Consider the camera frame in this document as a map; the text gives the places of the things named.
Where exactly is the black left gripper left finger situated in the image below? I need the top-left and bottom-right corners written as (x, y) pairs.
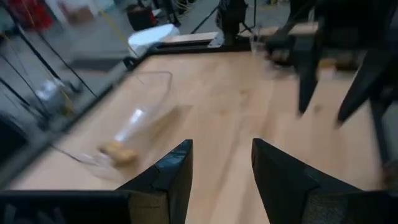
top-left (0, 139), bottom-right (194, 224)

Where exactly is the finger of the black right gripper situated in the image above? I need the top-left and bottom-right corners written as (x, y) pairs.
top-left (335, 46), bottom-right (394, 128)
top-left (296, 34), bottom-right (325, 116)

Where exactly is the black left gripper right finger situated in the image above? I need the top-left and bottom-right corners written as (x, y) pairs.
top-left (251, 138), bottom-right (398, 224)

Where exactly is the long gold spoon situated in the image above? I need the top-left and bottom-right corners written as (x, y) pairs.
top-left (98, 139), bottom-right (140, 166)

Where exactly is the translucent bin with white lid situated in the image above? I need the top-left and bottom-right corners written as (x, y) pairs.
top-left (127, 24), bottom-right (181, 59)

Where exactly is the black equipment case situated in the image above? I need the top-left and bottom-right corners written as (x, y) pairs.
top-left (126, 4), bottom-right (159, 32)

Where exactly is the brown cardboard box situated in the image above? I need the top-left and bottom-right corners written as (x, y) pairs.
top-left (57, 0), bottom-right (94, 26)

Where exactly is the red bin shelf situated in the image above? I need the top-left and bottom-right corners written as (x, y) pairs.
top-left (4, 0), bottom-right (54, 30)

